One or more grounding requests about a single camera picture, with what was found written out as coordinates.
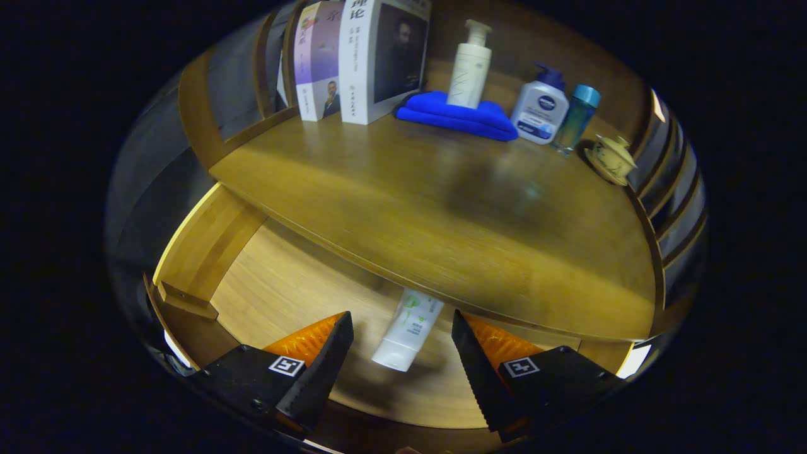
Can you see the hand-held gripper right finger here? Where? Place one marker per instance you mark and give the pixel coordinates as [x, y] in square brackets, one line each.
[482, 378]

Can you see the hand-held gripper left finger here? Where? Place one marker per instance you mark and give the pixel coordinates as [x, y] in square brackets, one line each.
[321, 375]

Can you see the white squeeze tube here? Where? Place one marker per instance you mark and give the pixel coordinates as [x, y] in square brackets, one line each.
[406, 334]

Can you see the wooden drawer with black knob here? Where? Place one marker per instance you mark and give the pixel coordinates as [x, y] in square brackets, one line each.
[296, 277]

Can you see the wooden countertop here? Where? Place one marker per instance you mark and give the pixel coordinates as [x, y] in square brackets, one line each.
[441, 221]

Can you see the brown wooden cabinet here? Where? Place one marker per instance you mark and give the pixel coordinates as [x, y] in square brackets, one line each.
[198, 120]

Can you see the yellow saucer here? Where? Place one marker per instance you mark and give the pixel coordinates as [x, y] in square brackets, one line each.
[615, 178]

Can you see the yellow lidded teacup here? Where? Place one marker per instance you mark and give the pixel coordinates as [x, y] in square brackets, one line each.
[615, 157]

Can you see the blue folded cloth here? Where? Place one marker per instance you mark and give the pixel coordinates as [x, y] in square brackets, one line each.
[454, 120]

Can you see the white bottle with blue pump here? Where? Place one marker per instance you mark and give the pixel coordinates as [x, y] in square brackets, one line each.
[541, 113]

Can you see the teal slim bottle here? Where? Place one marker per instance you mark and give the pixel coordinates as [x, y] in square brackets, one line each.
[577, 120]

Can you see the tall white pump bottle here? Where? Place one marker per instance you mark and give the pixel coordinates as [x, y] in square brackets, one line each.
[470, 69]

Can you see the purple book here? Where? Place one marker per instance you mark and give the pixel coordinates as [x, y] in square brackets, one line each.
[315, 63]

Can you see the thick white book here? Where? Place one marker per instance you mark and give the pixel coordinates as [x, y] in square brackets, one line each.
[359, 63]

